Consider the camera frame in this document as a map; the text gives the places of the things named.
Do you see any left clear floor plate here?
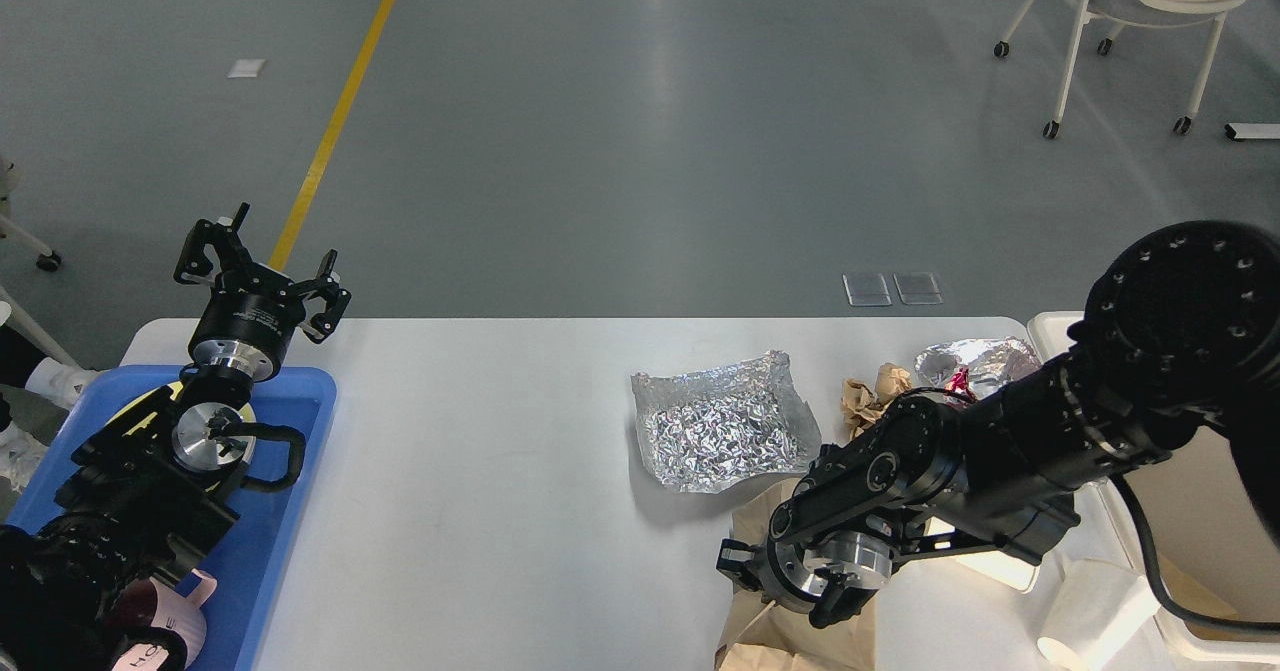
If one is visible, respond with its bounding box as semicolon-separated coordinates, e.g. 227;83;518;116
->
842;273;893;309

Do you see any blue plastic tray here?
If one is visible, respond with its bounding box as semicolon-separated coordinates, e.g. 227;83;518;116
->
3;365;337;670

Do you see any clear floor plate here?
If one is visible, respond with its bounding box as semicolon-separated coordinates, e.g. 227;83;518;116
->
842;273;893;309
893;273;945;305

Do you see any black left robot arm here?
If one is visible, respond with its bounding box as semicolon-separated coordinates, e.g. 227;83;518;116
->
3;204;351;670

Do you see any pink ribbed mug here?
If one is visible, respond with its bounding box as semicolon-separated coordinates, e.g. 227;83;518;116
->
105;569;218;670

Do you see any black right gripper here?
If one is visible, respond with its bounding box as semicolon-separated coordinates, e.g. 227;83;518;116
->
717;537;893;629

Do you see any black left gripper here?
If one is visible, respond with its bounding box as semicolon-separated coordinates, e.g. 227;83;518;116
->
173;202;351;382

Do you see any crumpled brown paper ball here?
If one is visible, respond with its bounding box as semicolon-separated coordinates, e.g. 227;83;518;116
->
840;364;913;441

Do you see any white paper cup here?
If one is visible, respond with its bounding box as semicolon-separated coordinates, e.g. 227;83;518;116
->
947;551;1041;593
1036;558;1158;670

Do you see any right clear floor plate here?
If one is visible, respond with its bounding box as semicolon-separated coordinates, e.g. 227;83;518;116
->
893;273;945;305

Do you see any crumpled aluminium foil sheet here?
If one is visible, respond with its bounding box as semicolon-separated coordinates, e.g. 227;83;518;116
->
630;350;822;494

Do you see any yellow plastic plate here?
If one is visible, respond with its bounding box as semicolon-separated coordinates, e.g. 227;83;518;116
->
106;378;259;499

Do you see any beige plastic bin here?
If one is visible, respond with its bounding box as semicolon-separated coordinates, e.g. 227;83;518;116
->
1027;311;1280;665

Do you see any brown paper bag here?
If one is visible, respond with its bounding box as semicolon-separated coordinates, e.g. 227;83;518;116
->
714;476;878;670

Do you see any person in black clothes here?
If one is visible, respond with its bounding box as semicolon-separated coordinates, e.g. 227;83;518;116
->
1;325;100;493

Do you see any white bar on floor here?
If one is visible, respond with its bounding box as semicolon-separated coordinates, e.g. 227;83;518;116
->
1224;120;1280;142

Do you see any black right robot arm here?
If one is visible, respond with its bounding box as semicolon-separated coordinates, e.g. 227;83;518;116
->
716;220;1279;636

